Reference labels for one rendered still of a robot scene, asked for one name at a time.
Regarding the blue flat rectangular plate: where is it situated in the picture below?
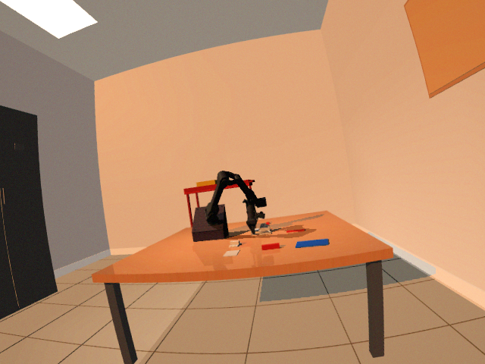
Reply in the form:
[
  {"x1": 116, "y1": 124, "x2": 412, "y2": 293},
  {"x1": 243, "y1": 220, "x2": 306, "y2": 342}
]
[{"x1": 296, "y1": 238, "x2": 328, "y2": 248}]

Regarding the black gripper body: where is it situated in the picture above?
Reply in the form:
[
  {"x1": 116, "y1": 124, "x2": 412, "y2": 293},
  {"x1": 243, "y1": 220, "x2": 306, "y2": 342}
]
[{"x1": 246, "y1": 209, "x2": 258, "y2": 225}]

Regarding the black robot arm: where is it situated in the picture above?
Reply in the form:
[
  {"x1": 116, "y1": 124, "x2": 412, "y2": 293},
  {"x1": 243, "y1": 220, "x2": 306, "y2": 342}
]
[{"x1": 205, "y1": 171, "x2": 267, "y2": 226}]

